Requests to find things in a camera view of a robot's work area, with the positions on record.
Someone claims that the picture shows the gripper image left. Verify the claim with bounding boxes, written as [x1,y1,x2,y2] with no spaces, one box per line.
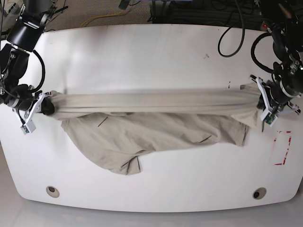
[0,84,55,126]

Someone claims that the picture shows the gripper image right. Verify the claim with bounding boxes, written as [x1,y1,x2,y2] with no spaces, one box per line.
[250,70,303,117]

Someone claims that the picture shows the beige T-shirt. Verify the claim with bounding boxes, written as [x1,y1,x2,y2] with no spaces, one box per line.
[50,84,260,175]

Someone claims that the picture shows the red tape rectangle marking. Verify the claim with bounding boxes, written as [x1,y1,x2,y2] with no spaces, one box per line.
[272,131,292,166]

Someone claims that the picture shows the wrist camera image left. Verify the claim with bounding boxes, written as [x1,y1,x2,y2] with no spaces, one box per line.
[20,121,36,135]

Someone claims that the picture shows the left table cable grommet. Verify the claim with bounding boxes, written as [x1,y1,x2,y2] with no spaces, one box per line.
[46,186,60,198]

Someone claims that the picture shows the table cable grommet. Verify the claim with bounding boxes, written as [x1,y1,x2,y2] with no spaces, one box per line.
[252,187,267,200]
[46,186,60,198]

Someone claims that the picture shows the right table cable grommet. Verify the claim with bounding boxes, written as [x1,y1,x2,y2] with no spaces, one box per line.
[252,187,267,200]

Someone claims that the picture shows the yellow cable on floor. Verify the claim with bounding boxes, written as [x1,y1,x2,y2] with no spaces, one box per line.
[81,9,125,28]

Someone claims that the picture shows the black cable image right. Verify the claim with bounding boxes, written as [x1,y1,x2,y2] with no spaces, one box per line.
[217,0,246,58]

